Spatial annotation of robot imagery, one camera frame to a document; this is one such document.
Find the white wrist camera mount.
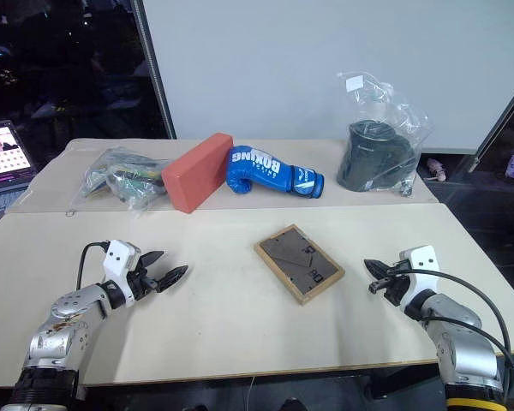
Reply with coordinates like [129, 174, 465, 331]
[398, 245, 439, 307]
[102, 240, 143, 296]

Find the red-orange foam block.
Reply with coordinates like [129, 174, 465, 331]
[160, 132, 234, 214]

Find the small pink object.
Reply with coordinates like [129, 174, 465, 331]
[425, 158, 449, 182]

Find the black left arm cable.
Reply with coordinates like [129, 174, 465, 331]
[75, 241, 111, 295]

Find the laptop computer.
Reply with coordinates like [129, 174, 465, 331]
[0, 120, 39, 235]

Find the wooden picture frame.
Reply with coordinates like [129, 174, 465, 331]
[254, 223, 346, 306]

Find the white partition panel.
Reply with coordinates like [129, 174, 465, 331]
[131, 0, 514, 154]

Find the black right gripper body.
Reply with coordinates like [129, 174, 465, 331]
[382, 271, 412, 307]

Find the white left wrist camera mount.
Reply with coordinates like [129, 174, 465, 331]
[102, 240, 143, 296]

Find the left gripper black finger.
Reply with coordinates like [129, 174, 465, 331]
[139, 250, 165, 270]
[155, 265, 190, 294]

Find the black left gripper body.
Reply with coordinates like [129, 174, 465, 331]
[125, 266, 160, 303]

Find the blue boxing glove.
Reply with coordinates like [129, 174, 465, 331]
[225, 145, 326, 200]

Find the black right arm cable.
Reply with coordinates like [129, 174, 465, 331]
[385, 264, 514, 411]

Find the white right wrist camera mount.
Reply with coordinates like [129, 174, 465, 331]
[398, 245, 439, 307]

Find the dark item in plastic bag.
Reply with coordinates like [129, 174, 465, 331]
[335, 71, 436, 200]

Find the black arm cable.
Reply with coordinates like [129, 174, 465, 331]
[385, 264, 514, 411]
[75, 241, 111, 295]

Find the clear bag with green items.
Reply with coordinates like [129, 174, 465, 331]
[70, 146, 173, 217]

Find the black fabric item in bag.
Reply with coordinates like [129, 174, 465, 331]
[336, 120, 419, 192]

